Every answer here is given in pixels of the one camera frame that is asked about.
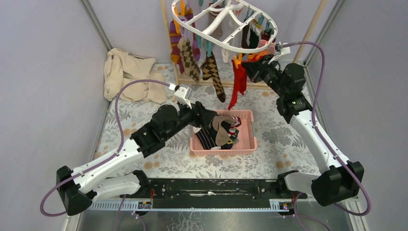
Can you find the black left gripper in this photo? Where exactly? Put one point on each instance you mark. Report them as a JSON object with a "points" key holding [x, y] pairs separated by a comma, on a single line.
{"points": [[205, 117]]}

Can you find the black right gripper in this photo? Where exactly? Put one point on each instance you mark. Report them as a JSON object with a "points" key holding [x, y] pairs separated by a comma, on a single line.
{"points": [[257, 69]]}

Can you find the black pinstriped sock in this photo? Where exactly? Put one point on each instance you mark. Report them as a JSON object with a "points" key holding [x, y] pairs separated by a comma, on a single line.
{"points": [[207, 137]]}

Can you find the beige long sock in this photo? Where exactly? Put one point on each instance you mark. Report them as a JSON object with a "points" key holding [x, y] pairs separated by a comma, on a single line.
{"points": [[222, 136]]}

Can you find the teal green sock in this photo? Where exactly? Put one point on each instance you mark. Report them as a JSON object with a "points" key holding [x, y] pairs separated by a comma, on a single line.
{"points": [[233, 133]]}

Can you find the brown argyle sock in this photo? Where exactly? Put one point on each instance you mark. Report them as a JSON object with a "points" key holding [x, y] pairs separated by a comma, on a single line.
{"points": [[210, 71]]}

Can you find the pink sock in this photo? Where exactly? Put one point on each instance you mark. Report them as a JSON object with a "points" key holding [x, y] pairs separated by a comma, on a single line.
{"points": [[269, 50]]}

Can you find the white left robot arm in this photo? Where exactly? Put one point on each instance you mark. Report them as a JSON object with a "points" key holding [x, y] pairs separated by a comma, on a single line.
{"points": [[83, 185]]}

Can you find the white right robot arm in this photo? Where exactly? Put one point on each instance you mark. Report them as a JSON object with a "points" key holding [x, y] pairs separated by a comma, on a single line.
{"points": [[339, 177]]}

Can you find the wooden hanger stand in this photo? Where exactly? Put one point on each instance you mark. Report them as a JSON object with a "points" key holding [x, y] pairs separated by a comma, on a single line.
{"points": [[300, 56]]}

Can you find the white round clip hanger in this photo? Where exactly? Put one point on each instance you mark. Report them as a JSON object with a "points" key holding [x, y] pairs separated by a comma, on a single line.
{"points": [[221, 22]]}

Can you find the red sock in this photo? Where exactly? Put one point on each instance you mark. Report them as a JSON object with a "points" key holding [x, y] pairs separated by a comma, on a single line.
{"points": [[240, 83]]}

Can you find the green dotted sock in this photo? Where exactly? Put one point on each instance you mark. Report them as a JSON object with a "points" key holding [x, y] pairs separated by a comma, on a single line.
{"points": [[253, 39]]}

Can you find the tan argyle sock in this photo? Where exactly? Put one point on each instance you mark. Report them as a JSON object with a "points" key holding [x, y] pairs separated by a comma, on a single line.
{"points": [[191, 68]]}

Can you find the pink plastic basket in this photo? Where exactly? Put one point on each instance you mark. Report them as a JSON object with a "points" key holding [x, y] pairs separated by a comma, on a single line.
{"points": [[247, 142]]}

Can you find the magenta purple striped sock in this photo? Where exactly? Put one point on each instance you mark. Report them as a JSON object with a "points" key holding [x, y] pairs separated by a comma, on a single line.
{"points": [[175, 53]]}

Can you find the cream crumpled cloth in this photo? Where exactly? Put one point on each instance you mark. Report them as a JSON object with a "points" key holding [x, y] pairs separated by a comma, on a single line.
{"points": [[121, 68]]}

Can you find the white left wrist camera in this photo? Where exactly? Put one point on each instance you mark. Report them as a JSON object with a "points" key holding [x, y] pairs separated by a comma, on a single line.
{"points": [[181, 93]]}

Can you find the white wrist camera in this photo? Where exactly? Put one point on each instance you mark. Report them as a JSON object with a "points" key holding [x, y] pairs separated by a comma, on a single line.
{"points": [[181, 93], [280, 50]]}

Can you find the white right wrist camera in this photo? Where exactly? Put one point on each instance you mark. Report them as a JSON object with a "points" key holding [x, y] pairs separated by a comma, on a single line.
{"points": [[280, 50]]}

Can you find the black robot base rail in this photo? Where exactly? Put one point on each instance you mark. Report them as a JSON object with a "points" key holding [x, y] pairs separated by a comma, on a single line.
{"points": [[215, 194]]}

